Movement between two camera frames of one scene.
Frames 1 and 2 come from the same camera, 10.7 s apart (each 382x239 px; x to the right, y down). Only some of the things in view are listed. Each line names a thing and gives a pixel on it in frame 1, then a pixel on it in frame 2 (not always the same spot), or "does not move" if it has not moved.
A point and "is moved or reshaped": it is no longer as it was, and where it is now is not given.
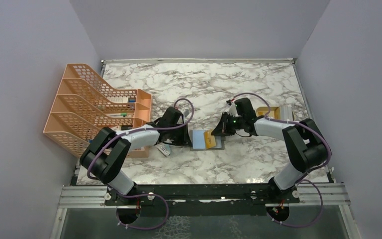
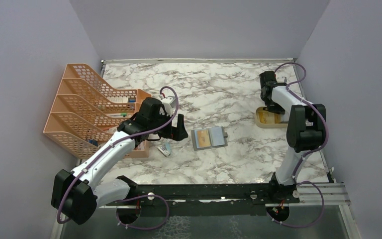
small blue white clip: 165,150 does not move
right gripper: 222,128 to 277,109
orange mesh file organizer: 84,105 does not move
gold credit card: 210,140 is moved or reshaped
